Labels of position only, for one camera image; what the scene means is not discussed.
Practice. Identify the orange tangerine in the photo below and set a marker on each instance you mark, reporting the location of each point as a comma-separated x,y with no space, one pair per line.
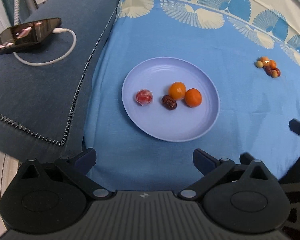
193,97
272,64
264,60
177,90

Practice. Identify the plastic-wrapped red fruit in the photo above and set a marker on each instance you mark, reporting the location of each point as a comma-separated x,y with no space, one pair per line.
278,72
144,97

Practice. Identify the teal curtain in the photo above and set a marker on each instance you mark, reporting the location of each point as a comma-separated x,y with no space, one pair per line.
7,0

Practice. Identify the blue fan-patterned bed sheet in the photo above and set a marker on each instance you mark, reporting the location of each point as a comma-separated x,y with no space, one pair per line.
240,120

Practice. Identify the black smartphone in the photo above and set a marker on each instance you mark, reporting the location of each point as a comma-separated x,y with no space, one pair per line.
27,36

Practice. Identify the red jujube date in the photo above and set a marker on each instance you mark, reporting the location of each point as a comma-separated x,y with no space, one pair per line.
268,70
169,102

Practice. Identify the small yellow fruit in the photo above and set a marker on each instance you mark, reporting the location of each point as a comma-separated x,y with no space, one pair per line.
274,74
259,64

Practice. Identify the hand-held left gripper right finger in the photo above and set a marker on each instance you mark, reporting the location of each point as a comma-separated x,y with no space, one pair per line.
202,160

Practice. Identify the lavender plastic plate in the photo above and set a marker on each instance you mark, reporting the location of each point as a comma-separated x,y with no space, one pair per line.
165,126

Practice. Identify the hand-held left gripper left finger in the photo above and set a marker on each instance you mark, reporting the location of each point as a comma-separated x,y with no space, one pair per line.
86,159

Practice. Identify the grey-blue zippered pillow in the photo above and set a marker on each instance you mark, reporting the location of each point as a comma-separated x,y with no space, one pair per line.
40,87

